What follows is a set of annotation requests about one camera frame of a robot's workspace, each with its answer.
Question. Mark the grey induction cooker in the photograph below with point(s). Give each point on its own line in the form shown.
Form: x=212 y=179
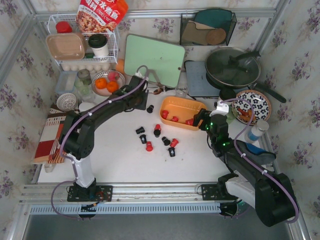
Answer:
x=198 y=86

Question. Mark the right camera mount white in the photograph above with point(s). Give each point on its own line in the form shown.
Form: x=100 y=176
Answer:
x=220 y=109

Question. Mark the camera mount white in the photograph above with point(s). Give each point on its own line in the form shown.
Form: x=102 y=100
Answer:
x=141 y=76
x=220 y=109

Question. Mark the orange plastic storage basket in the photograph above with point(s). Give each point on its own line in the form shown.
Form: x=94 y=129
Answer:
x=182 y=108

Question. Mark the fried food pieces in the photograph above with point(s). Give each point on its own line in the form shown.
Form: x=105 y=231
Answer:
x=246 y=115

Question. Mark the pink fruit bowl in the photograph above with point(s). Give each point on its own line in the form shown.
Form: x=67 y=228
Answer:
x=104 y=92

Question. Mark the metal cutting board stand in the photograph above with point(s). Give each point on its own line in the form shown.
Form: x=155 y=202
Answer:
x=153 y=78

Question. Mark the jar with black lid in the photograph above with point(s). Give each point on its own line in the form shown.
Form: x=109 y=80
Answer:
x=226 y=94

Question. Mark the pink peach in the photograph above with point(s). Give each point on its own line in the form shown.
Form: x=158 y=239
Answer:
x=113 y=76

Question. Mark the white wire rack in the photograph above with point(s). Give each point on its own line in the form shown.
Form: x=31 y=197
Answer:
x=89 y=57

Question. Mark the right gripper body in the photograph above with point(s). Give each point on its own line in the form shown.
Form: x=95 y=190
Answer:
x=200 y=120

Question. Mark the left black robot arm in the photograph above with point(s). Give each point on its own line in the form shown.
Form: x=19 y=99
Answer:
x=77 y=139

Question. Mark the copper spoon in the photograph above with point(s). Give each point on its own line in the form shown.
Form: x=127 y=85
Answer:
x=157 y=91

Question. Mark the grey tinted glass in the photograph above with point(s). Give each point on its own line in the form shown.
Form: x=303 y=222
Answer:
x=84 y=76

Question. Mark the clear bottle blue label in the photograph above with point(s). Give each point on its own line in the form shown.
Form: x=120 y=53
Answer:
x=257 y=131

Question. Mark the pale green glass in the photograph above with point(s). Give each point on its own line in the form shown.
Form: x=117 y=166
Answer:
x=84 y=91

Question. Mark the orange tangerine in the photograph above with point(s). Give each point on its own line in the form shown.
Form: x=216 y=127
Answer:
x=101 y=83
x=112 y=86

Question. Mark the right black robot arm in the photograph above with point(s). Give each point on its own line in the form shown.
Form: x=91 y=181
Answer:
x=274 y=200

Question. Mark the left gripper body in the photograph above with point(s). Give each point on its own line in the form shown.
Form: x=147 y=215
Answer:
x=141 y=100

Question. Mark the green cutting board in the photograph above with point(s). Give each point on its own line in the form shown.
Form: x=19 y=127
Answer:
x=163 y=57

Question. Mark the egg tray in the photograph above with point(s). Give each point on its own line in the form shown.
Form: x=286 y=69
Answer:
x=91 y=67

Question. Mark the left camera mount white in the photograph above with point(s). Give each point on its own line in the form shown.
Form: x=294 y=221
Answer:
x=141 y=76

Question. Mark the flower patterned plate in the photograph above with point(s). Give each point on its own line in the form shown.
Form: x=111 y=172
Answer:
x=254 y=100

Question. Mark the black capsule numbered four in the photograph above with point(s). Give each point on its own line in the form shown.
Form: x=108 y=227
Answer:
x=172 y=152
x=143 y=138

